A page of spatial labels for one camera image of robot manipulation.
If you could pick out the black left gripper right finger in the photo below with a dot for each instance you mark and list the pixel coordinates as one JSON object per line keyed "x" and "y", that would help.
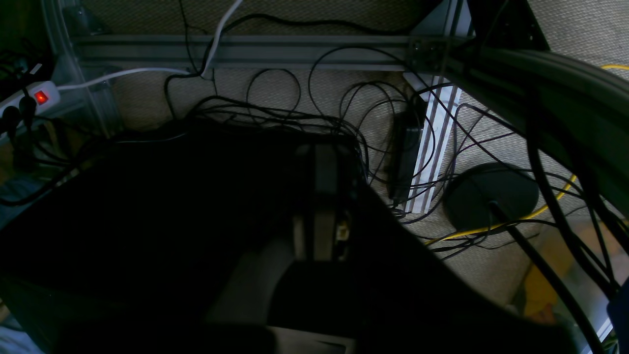
{"x": 362, "y": 275}

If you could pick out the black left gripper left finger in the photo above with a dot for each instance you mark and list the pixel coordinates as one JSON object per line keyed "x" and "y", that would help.
{"x": 169, "y": 247}

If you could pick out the black power adapter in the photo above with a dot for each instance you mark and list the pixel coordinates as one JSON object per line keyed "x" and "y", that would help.
{"x": 404, "y": 148}

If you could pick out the black round stand base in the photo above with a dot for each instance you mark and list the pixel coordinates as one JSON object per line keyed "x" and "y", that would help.
{"x": 487, "y": 195}

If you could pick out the white power strip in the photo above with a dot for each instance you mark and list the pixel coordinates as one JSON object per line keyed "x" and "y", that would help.
{"x": 34, "y": 100}

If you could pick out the aluminium frame rail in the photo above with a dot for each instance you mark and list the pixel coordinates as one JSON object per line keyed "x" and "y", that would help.
{"x": 347, "y": 40}

